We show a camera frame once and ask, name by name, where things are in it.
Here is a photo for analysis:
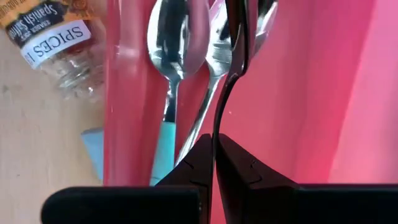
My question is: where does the small saffron spice jar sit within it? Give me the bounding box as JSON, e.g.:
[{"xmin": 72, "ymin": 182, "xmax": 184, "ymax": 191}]
[{"xmin": 0, "ymin": 0, "xmax": 108, "ymax": 103}]

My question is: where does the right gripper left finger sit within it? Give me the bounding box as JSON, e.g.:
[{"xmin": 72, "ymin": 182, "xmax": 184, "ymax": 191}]
[{"xmin": 155, "ymin": 133, "xmax": 215, "ymax": 224}]

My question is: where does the blue-handled spoon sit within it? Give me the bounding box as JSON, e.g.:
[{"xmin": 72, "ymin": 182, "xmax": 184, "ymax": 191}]
[{"xmin": 80, "ymin": 127, "xmax": 105, "ymax": 183}]

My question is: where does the teal-handled spoon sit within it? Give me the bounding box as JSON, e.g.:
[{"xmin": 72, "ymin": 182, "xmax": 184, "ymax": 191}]
[{"xmin": 147, "ymin": 0, "xmax": 211, "ymax": 187}]

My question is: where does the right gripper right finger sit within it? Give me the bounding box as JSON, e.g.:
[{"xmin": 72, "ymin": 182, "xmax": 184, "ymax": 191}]
[{"xmin": 216, "ymin": 133, "xmax": 299, "ymax": 224}]

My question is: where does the dark metal spoon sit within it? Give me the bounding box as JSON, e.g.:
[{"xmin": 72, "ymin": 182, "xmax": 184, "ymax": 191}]
[{"xmin": 212, "ymin": 0, "xmax": 279, "ymax": 150}]

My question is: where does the pink plastic bin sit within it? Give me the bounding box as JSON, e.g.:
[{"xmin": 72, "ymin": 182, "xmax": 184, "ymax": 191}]
[{"xmin": 103, "ymin": 0, "xmax": 398, "ymax": 224}]

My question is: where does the plain steel spoon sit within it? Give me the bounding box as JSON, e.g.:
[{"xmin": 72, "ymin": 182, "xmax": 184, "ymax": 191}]
[{"xmin": 174, "ymin": 0, "xmax": 237, "ymax": 167}]

